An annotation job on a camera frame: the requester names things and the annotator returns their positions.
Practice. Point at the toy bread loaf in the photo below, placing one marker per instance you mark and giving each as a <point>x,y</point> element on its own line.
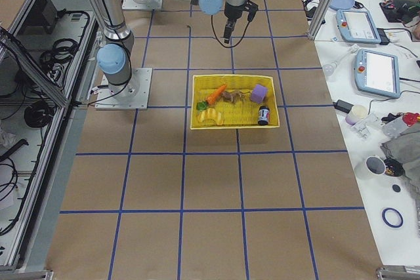
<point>212,114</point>

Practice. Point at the orange toy carrot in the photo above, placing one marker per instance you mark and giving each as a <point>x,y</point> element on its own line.
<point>211,99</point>

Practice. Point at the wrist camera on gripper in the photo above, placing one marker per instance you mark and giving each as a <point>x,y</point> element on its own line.
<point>252,9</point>

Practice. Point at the upper teach pendant tablet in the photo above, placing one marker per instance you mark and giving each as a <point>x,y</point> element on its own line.
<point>357,27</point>

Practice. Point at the light bulb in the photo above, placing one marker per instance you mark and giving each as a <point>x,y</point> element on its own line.
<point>330,67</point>

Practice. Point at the white mug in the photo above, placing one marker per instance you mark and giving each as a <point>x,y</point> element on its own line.
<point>371,167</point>

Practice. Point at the blue plastic plate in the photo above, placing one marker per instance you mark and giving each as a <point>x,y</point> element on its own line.
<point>341,4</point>

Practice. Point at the grey cloth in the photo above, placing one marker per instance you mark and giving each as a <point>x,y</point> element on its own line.
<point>405,149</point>

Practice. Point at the lower teach pendant tablet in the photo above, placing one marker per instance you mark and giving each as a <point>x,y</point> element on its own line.
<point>377,73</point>

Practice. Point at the teach pendant tablet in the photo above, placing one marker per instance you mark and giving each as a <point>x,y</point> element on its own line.
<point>357,27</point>
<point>377,73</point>

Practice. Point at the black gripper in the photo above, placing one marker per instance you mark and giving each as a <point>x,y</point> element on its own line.
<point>232,12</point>

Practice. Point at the toy lion figurine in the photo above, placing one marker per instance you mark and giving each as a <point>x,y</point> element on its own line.
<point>234,96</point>

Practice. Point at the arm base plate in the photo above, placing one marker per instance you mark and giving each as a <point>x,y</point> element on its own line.
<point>133,96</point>
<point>142,4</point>

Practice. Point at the yellow woven basket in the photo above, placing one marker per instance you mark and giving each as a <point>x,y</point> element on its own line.
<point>241,115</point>

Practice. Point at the white lidded jar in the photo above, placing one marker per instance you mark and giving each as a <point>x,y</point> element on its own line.
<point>356,114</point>

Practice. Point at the small dark labelled bottle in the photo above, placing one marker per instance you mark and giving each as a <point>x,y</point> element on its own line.
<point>263,116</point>

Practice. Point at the purple foam cube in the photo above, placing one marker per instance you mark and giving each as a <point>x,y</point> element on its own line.
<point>258,94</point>

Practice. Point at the black bowl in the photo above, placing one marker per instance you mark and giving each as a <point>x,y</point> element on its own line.
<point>393,168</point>

